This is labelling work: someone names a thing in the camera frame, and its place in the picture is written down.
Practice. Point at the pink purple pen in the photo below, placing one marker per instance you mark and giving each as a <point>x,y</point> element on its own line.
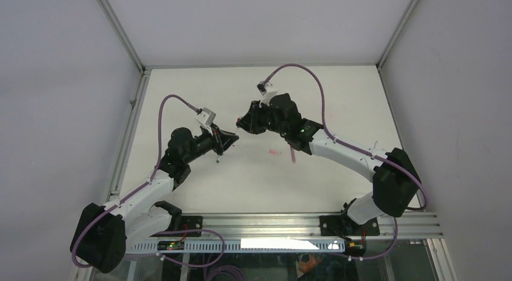
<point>292,154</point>

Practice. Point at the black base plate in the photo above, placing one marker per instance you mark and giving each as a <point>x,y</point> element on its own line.
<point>187,222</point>
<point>337,225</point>

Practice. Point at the pink translucent pen cap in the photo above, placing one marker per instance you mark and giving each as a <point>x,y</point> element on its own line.
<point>275,152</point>

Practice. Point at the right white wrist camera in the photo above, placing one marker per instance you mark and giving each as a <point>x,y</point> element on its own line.
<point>267,92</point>

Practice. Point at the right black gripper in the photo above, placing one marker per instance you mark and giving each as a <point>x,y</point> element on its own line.
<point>250,122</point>

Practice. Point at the white slotted cable duct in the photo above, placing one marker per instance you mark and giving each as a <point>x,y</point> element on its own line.
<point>244,245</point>

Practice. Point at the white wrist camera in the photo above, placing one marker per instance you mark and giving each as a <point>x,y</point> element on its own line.
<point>267,92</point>
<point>205,118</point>

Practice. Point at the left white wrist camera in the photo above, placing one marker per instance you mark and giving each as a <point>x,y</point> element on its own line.
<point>205,118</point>

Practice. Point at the orange object under table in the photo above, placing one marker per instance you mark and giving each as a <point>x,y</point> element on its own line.
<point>306,262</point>

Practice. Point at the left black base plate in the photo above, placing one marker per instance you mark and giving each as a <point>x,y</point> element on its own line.
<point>187,222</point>

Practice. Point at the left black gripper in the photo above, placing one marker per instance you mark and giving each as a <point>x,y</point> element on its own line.
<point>223,138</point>

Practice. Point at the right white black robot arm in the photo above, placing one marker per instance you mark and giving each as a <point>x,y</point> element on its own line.
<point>392,175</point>

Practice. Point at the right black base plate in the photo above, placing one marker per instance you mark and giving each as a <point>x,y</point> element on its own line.
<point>337,225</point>

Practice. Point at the aluminium mounting rail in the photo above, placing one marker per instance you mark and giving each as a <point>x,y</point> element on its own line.
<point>411,226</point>

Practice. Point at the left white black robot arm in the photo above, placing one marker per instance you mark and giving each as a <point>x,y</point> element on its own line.
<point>104,232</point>

